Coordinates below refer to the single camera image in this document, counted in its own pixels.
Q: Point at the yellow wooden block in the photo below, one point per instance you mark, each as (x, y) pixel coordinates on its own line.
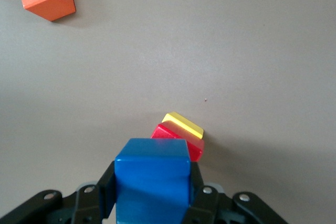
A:
(183, 123)

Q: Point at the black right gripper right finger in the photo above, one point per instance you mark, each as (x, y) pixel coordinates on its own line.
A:
(202, 205)

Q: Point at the brown table cover sheet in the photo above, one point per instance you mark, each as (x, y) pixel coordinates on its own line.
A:
(168, 51)

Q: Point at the red wooden block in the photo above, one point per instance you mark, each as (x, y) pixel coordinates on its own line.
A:
(195, 150)

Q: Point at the blue wooden block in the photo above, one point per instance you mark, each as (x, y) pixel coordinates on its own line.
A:
(152, 182)

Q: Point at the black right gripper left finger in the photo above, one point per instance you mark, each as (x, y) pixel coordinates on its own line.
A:
(92, 203)

